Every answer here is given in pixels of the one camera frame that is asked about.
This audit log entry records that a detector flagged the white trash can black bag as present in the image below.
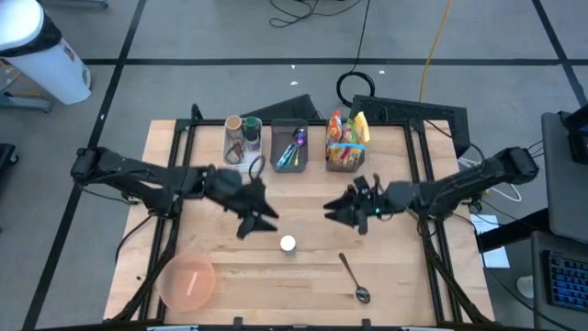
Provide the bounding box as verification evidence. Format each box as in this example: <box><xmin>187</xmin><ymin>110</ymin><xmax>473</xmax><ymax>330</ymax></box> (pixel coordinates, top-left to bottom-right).
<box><xmin>0</xmin><ymin>0</ymin><xmax>93</xmax><ymax>106</ymax></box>

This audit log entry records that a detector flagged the white computer mouse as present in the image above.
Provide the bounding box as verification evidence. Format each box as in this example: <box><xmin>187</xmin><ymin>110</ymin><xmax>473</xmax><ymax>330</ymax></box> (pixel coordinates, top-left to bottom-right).
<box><xmin>516</xmin><ymin>274</ymin><xmax>537</xmax><ymax>300</ymax></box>

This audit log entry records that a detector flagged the black coiled floor cable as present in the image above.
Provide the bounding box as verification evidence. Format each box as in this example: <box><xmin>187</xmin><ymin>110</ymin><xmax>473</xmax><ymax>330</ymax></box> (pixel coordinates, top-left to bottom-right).
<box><xmin>335</xmin><ymin>0</ymin><xmax>377</xmax><ymax>109</ymax></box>

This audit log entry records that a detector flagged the green-lidded spice jar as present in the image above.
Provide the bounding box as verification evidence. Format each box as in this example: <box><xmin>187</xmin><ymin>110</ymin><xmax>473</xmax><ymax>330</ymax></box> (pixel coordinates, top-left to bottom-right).
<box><xmin>243</xmin><ymin>116</ymin><xmax>261</xmax><ymax>139</ymax></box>

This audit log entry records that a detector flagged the white round cap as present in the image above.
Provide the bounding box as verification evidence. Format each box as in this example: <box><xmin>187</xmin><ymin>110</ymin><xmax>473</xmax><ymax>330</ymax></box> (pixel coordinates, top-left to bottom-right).
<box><xmin>279</xmin><ymin>234</ymin><xmax>298</xmax><ymax>257</ymax></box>

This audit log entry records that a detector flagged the backlit keyboard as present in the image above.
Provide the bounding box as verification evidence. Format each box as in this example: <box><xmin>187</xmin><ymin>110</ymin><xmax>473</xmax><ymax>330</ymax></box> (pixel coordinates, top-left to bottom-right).
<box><xmin>544</xmin><ymin>250</ymin><xmax>588</xmax><ymax>314</ymax></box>

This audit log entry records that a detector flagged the pink translucent bowl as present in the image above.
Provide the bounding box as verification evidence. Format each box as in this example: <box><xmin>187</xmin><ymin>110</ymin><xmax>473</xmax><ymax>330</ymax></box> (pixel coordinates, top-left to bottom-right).
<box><xmin>158</xmin><ymin>250</ymin><xmax>217</xmax><ymax>312</ymax></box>

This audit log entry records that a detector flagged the white paper sheet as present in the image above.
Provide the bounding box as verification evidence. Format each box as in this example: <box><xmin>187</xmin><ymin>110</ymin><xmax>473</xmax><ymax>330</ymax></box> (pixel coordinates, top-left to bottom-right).
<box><xmin>470</xmin><ymin>213</ymin><xmax>511</xmax><ymax>270</ymax></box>

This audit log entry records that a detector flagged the grey desk foot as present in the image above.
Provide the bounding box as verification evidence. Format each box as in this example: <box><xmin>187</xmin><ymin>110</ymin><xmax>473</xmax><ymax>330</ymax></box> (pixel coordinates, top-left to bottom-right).
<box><xmin>0</xmin><ymin>89</ymin><xmax>52</xmax><ymax>114</ymax></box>

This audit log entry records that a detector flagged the black perforated metal case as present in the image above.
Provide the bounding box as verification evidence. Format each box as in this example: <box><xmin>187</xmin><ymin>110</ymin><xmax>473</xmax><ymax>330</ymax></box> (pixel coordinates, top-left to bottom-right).
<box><xmin>349</xmin><ymin>94</ymin><xmax>470</xmax><ymax>157</ymax></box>

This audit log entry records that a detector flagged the dark metal spoon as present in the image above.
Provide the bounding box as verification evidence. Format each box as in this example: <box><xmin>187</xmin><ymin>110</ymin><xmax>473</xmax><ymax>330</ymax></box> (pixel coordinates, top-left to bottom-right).
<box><xmin>338</xmin><ymin>252</ymin><xmax>372</xmax><ymax>305</ymax></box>

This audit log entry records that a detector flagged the yellow hanging cable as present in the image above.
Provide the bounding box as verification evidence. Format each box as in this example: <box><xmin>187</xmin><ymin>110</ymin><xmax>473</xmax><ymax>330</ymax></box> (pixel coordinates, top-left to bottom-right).
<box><xmin>417</xmin><ymin>0</ymin><xmax>455</xmax><ymax>103</ymax></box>

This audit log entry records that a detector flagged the white floor cable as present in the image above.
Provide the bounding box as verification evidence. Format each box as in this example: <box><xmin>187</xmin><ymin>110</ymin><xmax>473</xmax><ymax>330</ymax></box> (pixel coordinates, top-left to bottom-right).
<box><xmin>458</xmin><ymin>155</ymin><xmax>524</xmax><ymax>203</ymax></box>

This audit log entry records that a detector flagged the white plastic bin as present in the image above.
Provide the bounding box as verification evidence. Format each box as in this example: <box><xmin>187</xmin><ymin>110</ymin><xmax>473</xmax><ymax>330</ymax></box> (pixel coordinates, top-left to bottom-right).
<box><xmin>222</xmin><ymin>115</ymin><xmax>264</xmax><ymax>172</ymax></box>

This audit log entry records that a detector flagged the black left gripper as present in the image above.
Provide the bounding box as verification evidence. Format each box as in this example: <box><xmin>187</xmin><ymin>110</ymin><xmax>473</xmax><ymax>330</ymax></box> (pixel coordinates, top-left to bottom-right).
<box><xmin>204</xmin><ymin>165</ymin><xmax>280</xmax><ymax>241</ymax></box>

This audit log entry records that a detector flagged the grey monitor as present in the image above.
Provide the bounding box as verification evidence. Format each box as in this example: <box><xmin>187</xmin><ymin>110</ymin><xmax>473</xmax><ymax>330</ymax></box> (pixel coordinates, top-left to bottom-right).
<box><xmin>540</xmin><ymin>112</ymin><xmax>588</xmax><ymax>245</ymax></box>

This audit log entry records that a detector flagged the black wedge panel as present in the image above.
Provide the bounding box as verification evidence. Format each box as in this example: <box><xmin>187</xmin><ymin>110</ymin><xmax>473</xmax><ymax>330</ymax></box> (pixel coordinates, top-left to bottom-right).
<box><xmin>241</xmin><ymin>94</ymin><xmax>322</xmax><ymax>123</ymax></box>

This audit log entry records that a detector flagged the black computer box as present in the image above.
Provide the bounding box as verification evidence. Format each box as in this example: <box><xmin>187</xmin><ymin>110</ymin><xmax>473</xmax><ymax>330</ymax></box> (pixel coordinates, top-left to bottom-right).
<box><xmin>562</xmin><ymin>104</ymin><xmax>588</xmax><ymax>166</ymax></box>

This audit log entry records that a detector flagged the grey plastic bin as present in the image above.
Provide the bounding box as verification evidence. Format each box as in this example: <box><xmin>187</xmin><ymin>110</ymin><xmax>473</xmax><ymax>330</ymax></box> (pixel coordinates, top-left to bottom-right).
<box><xmin>324</xmin><ymin>137</ymin><xmax>368</xmax><ymax>174</ymax></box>
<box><xmin>270</xmin><ymin>118</ymin><xmax>310</xmax><ymax>174</ymax></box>

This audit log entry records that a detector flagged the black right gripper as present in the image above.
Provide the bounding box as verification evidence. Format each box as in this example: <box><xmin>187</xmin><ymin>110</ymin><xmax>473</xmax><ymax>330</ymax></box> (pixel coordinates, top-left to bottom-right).
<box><xmin>322</xmin><ymin>183</ymin><xmax>397</xmax><ymax>236</ymax></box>

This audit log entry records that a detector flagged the teal plastic spoon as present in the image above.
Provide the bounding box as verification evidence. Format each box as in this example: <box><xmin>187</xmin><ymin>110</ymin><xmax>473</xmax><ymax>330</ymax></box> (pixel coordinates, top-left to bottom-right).
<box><xmin>276</xmin><ymin>143</ymin><xmax>295</xmax><ymax>169</ymax></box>

